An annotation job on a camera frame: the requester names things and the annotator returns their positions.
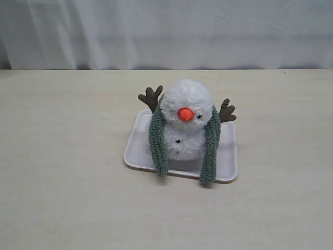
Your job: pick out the white plush snowman toy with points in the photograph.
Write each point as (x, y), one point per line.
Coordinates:
(185, 88)

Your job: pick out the white rectangular tray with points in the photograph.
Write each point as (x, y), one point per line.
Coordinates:
(137, 153)

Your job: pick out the green knitted scarf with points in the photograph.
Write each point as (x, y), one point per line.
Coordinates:
(185, 129)

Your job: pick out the white curtain backdrop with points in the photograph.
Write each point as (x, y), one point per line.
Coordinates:
(136, 35)

